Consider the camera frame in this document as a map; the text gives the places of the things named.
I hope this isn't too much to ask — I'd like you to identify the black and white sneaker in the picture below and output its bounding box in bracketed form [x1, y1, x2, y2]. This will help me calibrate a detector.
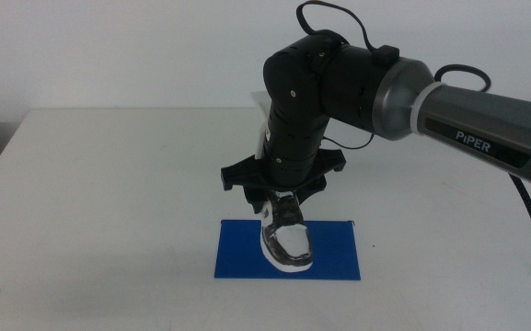
[259, 189, 315, 274]

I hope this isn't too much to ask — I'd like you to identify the blue rectangular mat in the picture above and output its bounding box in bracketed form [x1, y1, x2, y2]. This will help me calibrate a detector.
[214, 219, 362, 281]

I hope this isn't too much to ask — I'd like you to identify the black looped camera cable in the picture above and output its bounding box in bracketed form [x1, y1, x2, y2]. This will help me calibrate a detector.
[295, 0, 401, 68]

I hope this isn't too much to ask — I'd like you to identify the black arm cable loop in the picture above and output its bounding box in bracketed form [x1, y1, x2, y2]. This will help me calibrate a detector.
[433, 63, 492, 94]

